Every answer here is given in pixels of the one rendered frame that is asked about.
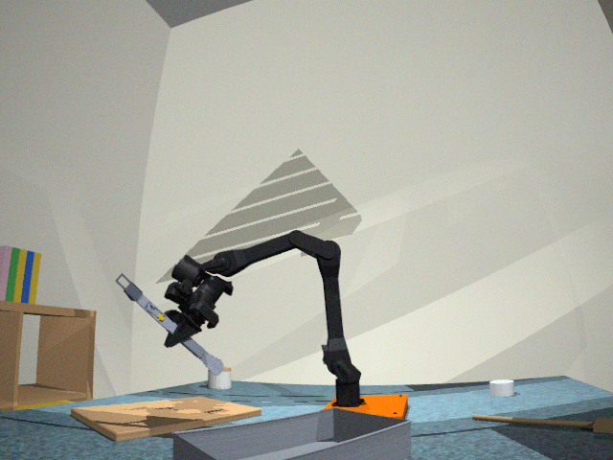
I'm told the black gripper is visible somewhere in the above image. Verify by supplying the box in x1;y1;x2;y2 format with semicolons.
164;288;219;348

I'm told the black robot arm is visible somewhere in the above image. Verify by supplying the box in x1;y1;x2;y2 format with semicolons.
164;230;365;407

